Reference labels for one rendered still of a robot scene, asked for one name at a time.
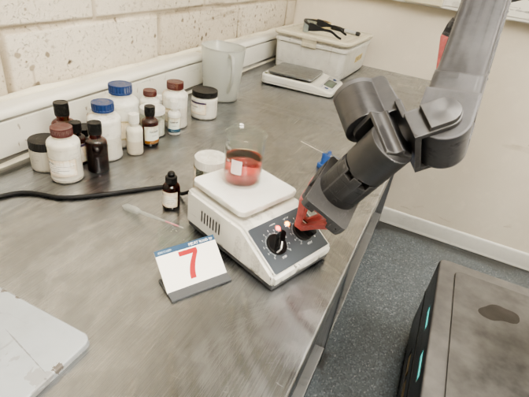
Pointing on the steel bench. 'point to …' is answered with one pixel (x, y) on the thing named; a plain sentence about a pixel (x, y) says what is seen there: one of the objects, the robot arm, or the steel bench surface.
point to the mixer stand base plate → (33, 346)
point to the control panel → (292, 256)
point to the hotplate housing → (234, 231)
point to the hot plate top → (234, 200)
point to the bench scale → (301, 79)
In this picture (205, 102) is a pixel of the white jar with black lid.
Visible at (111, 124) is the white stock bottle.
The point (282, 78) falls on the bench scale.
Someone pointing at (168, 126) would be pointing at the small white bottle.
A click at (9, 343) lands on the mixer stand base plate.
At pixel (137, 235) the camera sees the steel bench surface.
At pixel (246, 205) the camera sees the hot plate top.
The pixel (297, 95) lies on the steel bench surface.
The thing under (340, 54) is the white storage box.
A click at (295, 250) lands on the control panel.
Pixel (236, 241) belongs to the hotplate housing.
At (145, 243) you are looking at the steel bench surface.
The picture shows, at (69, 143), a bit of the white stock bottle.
